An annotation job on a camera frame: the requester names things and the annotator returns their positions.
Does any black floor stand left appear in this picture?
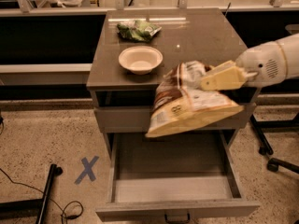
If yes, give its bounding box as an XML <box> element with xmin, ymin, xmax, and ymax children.
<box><xmin>0</xmin><ymin>164</ymin><xmax>63</xmax><ymax>224</ymax></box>

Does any white paper bowl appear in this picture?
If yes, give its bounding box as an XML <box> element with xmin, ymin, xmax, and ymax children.
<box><xmin>119</xmin><ymin>46</ymin><xmax>163</xmax><ymax>75</ymax></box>

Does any green chip bag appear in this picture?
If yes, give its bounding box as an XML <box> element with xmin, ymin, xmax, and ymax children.
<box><xmin>117</xmin><ymin>20</ymin><xmax>162</xmax><ymax>42</ymax></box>

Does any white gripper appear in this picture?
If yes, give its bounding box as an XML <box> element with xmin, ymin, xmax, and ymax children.
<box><xmin>200</xmin><ymin>41</ymin><xmax>287</xmax><ymax>91</ymax></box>

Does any black wheeled stand right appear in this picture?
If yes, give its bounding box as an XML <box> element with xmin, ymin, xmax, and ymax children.
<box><xmin>250</xmin><ymin>114</ymin><xmax>299</xmax><ymax>174</ymax></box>

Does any grey drawer cabinet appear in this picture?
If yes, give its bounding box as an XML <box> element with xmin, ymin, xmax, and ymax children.
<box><xmin>87</xmin><ymin>8</ymin><xmax>259</xmax><ymax>155</ymax></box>

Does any black cable on floor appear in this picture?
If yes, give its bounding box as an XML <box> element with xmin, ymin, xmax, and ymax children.
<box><xmin>0</xmin><ymin>167</ymin><xmax>84</xmax><ymax>224</ymax></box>

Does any brown chip bag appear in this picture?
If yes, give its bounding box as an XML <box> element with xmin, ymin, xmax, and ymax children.
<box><xmin>146</xmin><ymin>61</ymin><xmax>244</xmax><ymax>138</ymax></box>

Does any open bottom drawer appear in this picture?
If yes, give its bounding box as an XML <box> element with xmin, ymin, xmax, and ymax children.
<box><xmin>96</xmin><ymin>131</ymin><xmax>259</xmax><ymax>224</ymax></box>

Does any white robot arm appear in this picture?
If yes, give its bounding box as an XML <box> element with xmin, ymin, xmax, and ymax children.
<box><xmin>200</xmin><ymin>34</ymin><xmax>299</xmax><ymax>91</ymax></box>

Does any blue tape cross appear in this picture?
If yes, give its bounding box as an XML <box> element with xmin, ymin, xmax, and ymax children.
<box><xmin>75</xmin><ymin>156</ymin><xmax>99</xmax><ymax>185</ymax></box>

